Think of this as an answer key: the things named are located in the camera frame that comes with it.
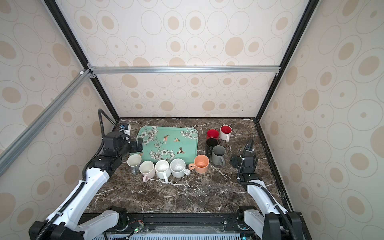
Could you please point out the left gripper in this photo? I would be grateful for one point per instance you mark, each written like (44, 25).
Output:
(135, 148)

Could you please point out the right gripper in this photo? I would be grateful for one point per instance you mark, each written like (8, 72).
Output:
(238, 158)

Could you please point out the light grey mug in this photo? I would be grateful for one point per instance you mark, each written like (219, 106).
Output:
(134, 162)

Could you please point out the dark grey mug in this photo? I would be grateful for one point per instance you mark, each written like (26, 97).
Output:
(218, 156)

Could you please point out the pink mug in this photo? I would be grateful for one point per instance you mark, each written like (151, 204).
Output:
(147, 168)

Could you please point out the white mug back row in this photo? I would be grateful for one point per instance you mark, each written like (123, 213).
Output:
(225, 133)

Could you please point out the white round mug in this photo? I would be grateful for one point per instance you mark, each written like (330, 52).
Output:
(163, 170)

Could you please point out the cream orange mug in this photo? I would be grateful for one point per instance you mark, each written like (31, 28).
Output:
(200, 164)

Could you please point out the red mug black handle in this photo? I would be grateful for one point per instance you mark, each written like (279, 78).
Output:
(213, 134)

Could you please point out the cream speckled mug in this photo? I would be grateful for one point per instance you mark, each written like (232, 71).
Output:
(178, 168)

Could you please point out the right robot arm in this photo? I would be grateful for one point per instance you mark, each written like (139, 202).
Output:
(271, 221)

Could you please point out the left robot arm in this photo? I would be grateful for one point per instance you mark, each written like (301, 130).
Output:
(63, 223)

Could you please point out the green floral bird tray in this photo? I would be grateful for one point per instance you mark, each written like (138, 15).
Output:
(166, 143)

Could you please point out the green led circuit board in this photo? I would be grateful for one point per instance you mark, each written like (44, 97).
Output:
(136, 226)

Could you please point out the horizontal aluminium bar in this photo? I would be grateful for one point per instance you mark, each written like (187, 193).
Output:
(186, 69)

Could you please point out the left diagonal aluminium bar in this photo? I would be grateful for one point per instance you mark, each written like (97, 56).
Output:
(26, 137)

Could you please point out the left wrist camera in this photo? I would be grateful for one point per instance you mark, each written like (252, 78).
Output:
(125, 129)

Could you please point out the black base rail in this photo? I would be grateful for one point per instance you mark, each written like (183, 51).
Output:
(187, 226)

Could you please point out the black corner frame post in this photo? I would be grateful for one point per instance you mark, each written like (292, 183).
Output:
(59, 18)

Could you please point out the right black corner post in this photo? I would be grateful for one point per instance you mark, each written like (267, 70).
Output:
(302, 25)

